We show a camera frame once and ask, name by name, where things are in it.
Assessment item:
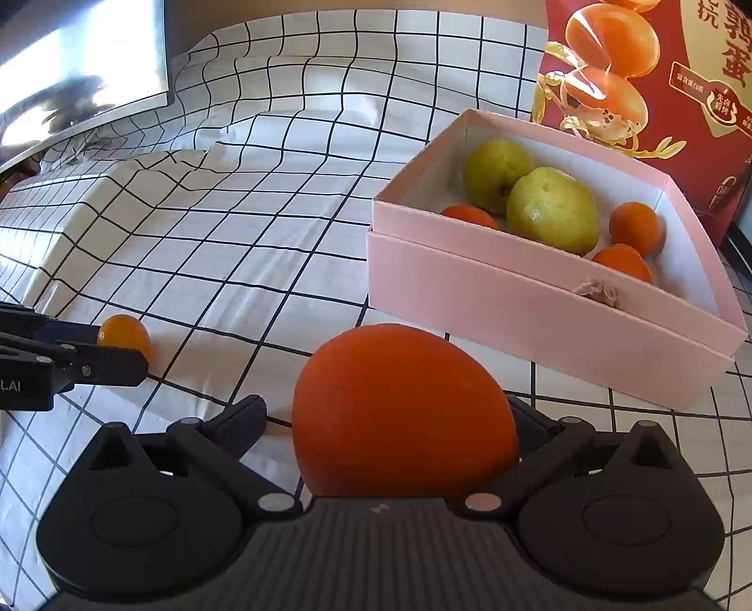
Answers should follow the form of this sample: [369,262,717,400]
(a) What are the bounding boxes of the orange fruit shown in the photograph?
[97,314,152,361]

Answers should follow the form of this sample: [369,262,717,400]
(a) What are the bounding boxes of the large pointed orange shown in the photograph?
[292,323,520,498]

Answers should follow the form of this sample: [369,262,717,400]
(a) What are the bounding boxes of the green guava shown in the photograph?
[506,167,600,256]
[462,137,534,216]

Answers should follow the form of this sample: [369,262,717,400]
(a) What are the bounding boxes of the medium mandarin orange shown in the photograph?
[441,204,500,230]

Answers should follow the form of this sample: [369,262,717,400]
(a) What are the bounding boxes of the white grid tablecloth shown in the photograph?
[0,8,752,600]

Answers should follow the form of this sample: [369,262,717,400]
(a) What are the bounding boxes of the pink open gift box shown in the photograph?
[367,110,748,410]

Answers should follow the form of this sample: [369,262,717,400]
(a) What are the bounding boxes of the dark monitor screen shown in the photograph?
[1,0,172,171]

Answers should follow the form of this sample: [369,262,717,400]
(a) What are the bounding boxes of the red quail egg bag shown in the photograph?
[532,0,751,243]

